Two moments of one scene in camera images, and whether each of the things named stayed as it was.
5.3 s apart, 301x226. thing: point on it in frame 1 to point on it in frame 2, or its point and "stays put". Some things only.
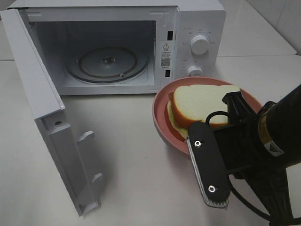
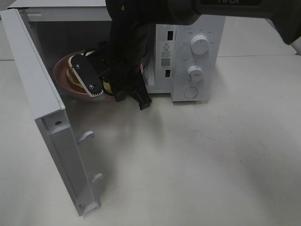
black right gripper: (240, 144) to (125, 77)
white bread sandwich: (189, 104) to (72, 78)
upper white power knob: (199, 44) stays put
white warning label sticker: (166, 54) stays put
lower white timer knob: (195, 71) stays put
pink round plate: (167, 133) to (59, 72)
